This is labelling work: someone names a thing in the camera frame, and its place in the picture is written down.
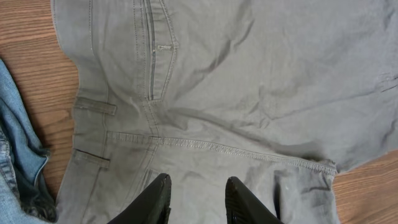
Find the folded blue denim jeans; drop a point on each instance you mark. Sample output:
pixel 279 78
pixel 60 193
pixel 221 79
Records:
pixel 24 195

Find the grey shorts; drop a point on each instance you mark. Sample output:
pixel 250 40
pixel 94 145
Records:
pixel 283 94

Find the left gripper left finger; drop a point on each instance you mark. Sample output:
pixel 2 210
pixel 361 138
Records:
pixel 152 205

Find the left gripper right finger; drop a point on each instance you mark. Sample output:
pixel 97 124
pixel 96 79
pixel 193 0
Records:
pixel 243 207

